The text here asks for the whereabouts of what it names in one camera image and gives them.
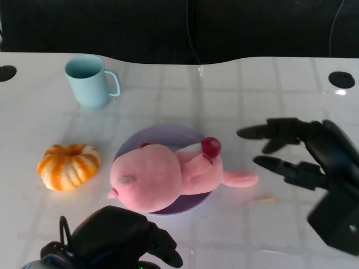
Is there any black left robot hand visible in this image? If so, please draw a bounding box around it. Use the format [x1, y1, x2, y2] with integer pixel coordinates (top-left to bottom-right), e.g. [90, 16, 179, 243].
[68, 206, 185, 269]

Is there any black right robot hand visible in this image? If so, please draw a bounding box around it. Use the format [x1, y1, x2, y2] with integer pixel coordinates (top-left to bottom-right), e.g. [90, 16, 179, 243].
[236, 117, 359, 197]

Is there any pink plush doll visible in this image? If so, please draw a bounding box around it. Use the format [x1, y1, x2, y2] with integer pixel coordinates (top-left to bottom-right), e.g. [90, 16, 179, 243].
[108, 136, 259, 214]

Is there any purple plastic plate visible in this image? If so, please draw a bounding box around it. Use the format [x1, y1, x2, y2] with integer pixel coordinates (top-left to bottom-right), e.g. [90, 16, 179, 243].
[113, 125, 222, 216]

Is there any orange and white pumpkin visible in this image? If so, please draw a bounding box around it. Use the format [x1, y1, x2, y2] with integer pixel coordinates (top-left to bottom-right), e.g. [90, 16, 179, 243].
[37, 143, 101, 192]

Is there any light blue mug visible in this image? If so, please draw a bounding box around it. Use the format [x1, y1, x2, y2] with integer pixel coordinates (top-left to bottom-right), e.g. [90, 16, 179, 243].
[65, 54, 122, 110]

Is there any black backdrop cloth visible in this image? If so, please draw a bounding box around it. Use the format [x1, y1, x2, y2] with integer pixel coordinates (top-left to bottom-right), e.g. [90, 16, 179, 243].
[0, 0, 359, 66]

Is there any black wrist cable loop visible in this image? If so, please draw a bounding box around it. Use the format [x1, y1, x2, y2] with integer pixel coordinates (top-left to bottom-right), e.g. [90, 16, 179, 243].
[58, 215, 72, 248]

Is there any black round cable grommet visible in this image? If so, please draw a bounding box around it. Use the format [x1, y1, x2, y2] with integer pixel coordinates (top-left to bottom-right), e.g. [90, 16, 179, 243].
[0, 65, 17, 82]
[327, 71, 356, 89]

